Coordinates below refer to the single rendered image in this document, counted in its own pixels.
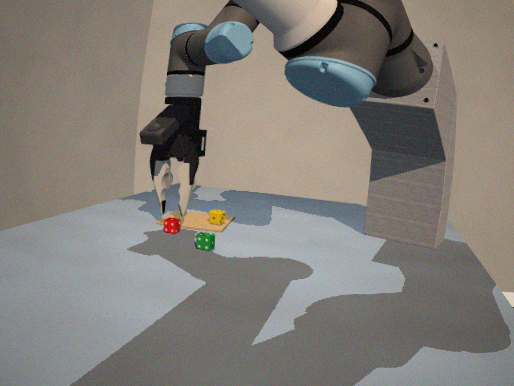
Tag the red die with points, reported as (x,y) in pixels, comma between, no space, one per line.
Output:
(172,225)

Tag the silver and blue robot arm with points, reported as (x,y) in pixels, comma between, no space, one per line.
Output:
(334,60)

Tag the yellow die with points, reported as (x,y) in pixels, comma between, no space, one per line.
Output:
(217,217)

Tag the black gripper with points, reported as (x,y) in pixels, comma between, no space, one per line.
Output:
(182,144)

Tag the green die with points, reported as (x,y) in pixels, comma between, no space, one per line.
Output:
(205,241)

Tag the tan mat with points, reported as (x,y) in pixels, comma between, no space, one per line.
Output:
(198,221)

